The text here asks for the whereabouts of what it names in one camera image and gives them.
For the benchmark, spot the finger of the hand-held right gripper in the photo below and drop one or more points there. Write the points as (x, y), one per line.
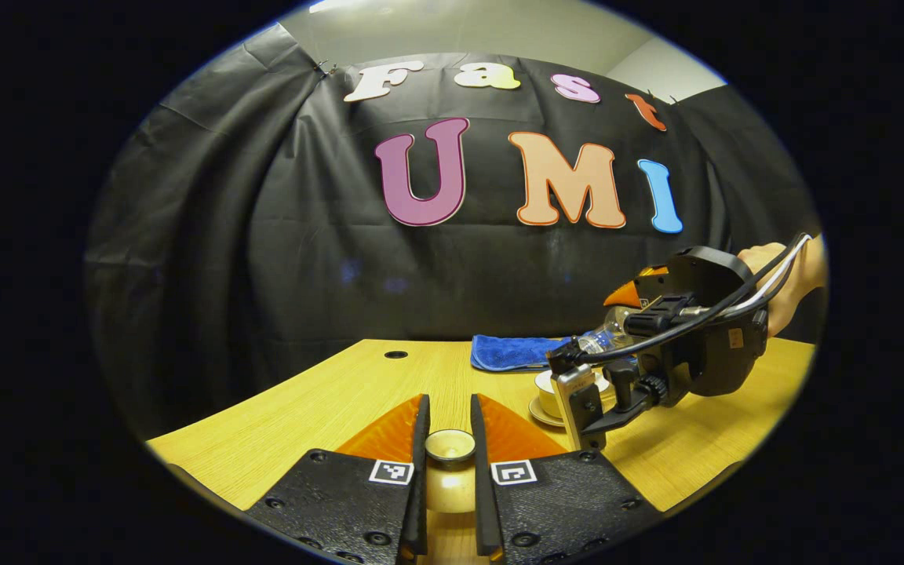
(625, 297)
(654, 271)

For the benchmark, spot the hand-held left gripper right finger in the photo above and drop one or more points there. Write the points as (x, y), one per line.
(482, 471)

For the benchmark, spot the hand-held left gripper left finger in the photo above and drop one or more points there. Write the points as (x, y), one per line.
(419, 471)

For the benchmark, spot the cream teacup lid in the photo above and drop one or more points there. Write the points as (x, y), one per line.
(450, 482)

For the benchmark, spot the clear water bottle orange label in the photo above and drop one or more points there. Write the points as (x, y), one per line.
(609, 336)

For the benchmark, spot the cream teacup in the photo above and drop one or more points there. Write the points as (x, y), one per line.
(546, 396)

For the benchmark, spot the cream saucer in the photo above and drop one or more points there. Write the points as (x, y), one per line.
(544, 414)

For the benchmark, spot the blue folded towel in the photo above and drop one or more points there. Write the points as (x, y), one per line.
(507, 351)

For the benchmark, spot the black backdrop cloth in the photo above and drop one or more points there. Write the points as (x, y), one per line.
(264, 251)

